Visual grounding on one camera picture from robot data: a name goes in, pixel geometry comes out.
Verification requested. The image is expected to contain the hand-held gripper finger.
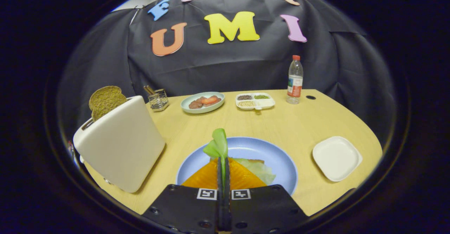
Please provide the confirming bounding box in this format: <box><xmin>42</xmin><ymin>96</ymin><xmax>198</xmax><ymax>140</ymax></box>
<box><xmin>142</xmin><ymin>157</ymin><xmax>225</xmax><ymax>234</ymax></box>
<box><xmin>224</xmin><ymin>157</ymin><xmax>310</xmax><ymax>234</ymax></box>

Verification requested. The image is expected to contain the green lettuce leaf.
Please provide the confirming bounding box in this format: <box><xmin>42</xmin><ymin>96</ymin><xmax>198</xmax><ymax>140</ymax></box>
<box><xmin>203</xmin><ymin>128</ymin><xmax>276</xmax><ymax>186</ymax></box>

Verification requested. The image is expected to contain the brown toast bread slice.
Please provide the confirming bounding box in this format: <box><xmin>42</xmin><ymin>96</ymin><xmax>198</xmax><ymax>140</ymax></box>
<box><xmin>88</xmin><ymin>86</ymin><xmax>128</xmax><ymax>122</ymax></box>

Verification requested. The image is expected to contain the blue round plate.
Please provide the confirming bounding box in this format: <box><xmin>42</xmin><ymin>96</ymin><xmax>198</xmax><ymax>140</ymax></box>
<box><xmin>176</xmin><ymin>137</ymin><xmax>298</xmax><ymax>196</ymax></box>

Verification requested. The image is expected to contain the pale green plate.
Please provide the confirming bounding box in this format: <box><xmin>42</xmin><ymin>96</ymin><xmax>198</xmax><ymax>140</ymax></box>
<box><xmin>180</xmin><ymin>92</ymin><xmax>225</xmax><ymax>114</ymax></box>

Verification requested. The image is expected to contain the white divided seed tray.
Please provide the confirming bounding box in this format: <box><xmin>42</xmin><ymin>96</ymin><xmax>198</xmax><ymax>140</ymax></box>
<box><xmin>236</xmin><ymin>92</ymin><xmax>276</xmax><ymax>111</ymax></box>

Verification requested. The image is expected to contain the white toaster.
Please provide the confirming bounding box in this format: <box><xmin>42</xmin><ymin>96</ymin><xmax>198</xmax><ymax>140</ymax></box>
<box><xmin>73</xmin><ymin>95</ymin><xmax>166</xmax><ymax>193</ymax></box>

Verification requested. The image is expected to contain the white square plate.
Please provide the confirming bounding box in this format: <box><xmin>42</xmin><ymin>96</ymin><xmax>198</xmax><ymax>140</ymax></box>
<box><xmin>312</xmin><ymin>136</ymin><xmax>363</xmax><ymax>182</ymax></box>

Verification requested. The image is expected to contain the black backdrop cloth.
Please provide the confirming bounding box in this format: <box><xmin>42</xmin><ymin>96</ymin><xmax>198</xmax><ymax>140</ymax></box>
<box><xmin>58</xmin><ymin>0</ymin><xmax>398</xmax><ymax>147</ymax></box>

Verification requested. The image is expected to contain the clear water bottle red cap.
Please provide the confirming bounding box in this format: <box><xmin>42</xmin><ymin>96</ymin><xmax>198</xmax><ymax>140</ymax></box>
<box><xmin>287</xmin><ymin>55</ymin><xmax>304</xmax><ymax>104</ymax></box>

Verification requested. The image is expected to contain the wire mesh utensil basket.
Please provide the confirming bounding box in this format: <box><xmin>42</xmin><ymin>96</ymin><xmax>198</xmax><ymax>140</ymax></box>
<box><xmin>143</xmin><ymin>85</ymin><xmax>169</xmax><ymax>112</ymax></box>

